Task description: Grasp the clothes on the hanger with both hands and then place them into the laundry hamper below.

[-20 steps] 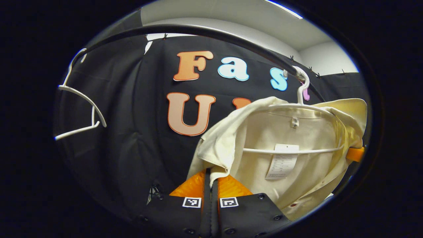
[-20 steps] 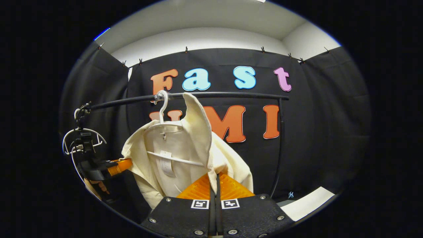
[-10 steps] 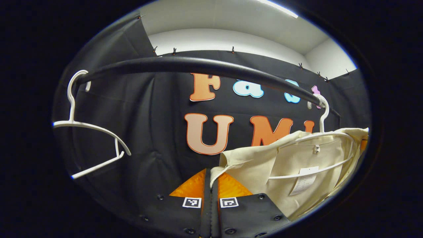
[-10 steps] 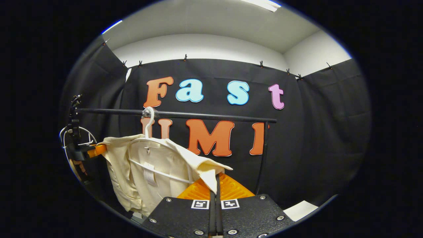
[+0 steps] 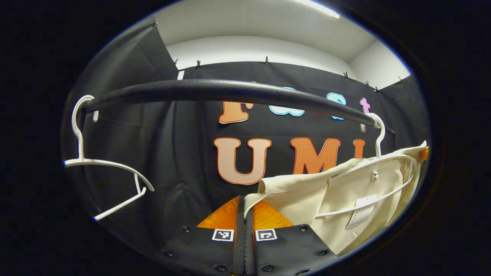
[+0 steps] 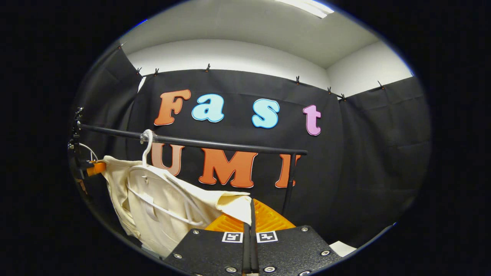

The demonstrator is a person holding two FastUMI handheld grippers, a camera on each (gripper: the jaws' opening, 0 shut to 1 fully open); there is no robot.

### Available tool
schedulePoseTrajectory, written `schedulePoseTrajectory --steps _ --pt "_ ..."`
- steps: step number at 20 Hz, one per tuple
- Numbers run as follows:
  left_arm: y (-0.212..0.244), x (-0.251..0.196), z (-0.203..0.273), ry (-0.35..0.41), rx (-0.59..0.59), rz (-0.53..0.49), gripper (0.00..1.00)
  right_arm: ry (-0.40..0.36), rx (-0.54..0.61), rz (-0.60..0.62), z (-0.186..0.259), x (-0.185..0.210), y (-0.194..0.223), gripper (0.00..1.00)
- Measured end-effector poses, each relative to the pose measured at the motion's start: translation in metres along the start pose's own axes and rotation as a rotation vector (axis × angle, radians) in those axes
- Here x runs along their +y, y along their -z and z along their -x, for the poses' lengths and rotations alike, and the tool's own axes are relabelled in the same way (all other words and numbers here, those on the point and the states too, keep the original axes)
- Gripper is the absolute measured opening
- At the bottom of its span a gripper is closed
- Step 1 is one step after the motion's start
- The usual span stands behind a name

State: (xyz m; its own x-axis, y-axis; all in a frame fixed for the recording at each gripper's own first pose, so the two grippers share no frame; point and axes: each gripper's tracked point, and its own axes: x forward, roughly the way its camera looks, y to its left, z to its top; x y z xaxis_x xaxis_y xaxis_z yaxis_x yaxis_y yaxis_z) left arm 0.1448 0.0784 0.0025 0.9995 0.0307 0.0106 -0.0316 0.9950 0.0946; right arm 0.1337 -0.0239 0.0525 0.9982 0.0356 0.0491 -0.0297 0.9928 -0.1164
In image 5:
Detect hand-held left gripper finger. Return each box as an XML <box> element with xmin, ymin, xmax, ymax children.
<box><xmin>159</xmin><ymin>195</ymin><xmax>246</xmax><ymax>276</ymax></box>
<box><xmin>245</xmin><ymin>199</ymin><xmax>340</xmax><ymax>276</ymax></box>

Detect white hanger with jacket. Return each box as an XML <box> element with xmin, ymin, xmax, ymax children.
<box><xmin>315</xmin><ymin>112</ymin><xmax>419</xmax><ymax>219</ymax></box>

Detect cream jacket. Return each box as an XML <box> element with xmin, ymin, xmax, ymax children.
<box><xmin>244</xmin><ymin>141</ymin><xmax>428</xmax><ymax>256</ymax></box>

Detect black clothes rack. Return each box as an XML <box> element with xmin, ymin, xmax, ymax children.
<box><xmin>79</xmin><ymin>79</ymin><xmax>397</xmax><ymax>135</ymax></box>

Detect empty white clothes hanger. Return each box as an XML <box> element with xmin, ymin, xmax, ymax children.
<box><xmin>63</xmin><ymin>95</ymin><xmax>155</xmax><ymax>222</ymax></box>

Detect black backdrop cloth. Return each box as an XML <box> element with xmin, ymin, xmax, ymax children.
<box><xmin>61</xmin><ymin>17</ymin><xmax>430</xmax><ymax>269</ymax></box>

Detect row of black cloth clips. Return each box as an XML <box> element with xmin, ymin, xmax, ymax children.
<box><xmin>153</xmin><ymin>21</ymin><xmax>403</xmax><ymax>94</ymax></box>

